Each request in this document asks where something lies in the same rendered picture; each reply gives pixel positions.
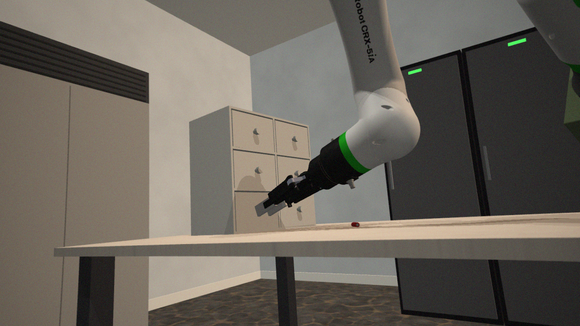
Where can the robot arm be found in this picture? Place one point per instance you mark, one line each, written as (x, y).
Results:
(388, 128)

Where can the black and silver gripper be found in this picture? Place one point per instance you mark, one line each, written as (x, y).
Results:
(296, 189)

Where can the small grey chest of drawers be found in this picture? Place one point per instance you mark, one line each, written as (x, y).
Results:
(211, 172)

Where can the tan drawer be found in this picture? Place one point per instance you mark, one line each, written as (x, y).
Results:
(252, 132)
(290, 166)
(301, 213)
(245, 213)
(291, 139)
(254, 170)

